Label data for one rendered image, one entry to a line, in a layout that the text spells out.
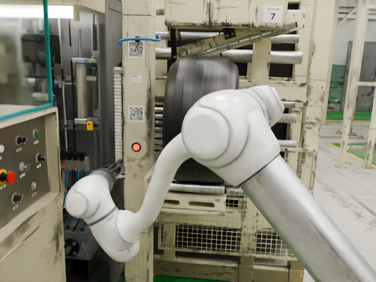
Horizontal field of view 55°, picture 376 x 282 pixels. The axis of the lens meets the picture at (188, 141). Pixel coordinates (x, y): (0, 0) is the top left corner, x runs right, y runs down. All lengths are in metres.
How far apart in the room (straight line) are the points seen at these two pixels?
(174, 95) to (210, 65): 0.21
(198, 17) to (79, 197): 1.15
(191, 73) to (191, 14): 0.46
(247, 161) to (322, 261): 0.22
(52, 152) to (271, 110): 1.05
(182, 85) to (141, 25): 0.36
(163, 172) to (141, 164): 0.78
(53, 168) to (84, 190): 0.55
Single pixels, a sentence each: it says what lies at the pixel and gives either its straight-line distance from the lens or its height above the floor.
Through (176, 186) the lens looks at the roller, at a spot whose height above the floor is 0.91.
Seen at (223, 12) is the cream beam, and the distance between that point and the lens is 1.91.
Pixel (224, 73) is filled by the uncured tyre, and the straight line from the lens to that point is 1.53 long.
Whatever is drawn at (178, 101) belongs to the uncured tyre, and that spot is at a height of 1.31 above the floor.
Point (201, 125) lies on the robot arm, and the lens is 0.64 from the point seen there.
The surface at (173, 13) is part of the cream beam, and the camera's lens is 1.93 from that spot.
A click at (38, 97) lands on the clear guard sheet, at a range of 1.51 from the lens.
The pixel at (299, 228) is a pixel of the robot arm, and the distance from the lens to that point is 0.70.
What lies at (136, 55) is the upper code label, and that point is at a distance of 1.68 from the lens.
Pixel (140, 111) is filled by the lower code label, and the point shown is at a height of 1.23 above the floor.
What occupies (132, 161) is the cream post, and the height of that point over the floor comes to 0.99.
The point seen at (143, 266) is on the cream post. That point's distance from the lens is 1.98.
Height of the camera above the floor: 1.48
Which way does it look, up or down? 13 degrees down
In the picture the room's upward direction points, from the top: 2 degrees clockwise
